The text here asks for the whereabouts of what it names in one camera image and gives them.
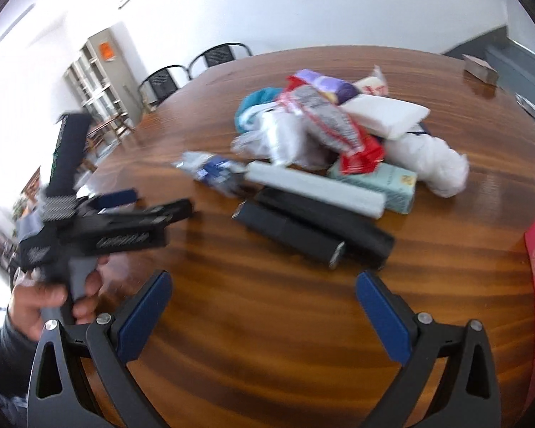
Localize clear plastic packet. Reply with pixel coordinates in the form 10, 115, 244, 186
230, 127, 271, 160
259, 109, 307, 167

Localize black cylinder with silver end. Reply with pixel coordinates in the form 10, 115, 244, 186
231, 200, 347, 271

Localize pink-topped paper block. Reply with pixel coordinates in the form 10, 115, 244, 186
461, 53, 500, 85

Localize white tissue pack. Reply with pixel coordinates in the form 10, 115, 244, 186
340, 96, 431, 140

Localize teal towel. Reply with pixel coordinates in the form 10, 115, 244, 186
234, 89, 282, 133

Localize person's left hand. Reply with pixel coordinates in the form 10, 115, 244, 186
6, 256, 112, 342

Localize grey metal cabinet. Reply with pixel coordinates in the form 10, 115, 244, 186
63, 27, 142, 129

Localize wooden desktop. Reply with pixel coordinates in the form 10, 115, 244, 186
73, 45, 535, 428

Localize foil tray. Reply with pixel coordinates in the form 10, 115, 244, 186
515, 93, 535, 119

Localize purple bag roll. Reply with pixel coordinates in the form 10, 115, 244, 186
293, 68, 363, 104

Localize white fluffy bundle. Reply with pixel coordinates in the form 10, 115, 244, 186
384, 134, 472, 199

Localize pale green box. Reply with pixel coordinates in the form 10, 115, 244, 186
327, 160, 418, 215

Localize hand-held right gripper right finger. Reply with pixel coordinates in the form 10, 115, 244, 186
354, 271, 502, 428

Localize person's left forearm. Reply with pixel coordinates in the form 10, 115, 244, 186
0, 307, 41, 395

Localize wooden chair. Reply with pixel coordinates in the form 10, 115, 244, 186
86, 113, 133, 154

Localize red snack packet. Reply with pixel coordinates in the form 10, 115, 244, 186
277, 76, 387, 175

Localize long black tube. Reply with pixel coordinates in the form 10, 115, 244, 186
254, 186, 395, 271

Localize small white packet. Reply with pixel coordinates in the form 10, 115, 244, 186
354, 65, 389, 97

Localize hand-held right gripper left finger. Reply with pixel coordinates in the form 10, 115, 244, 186
27, 270, 174, 428

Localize black metal chair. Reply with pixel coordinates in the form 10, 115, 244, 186
188, 42, 254, 82
138, 63, 190, 113

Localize white tube with beige cap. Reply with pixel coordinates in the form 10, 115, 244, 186
244, 160, 387, 220

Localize blue label clear packet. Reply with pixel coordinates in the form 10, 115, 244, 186
170, 151, 249, 198

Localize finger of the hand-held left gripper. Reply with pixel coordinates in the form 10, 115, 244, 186
100, 198, 195, 233
87, 188, 140, 211

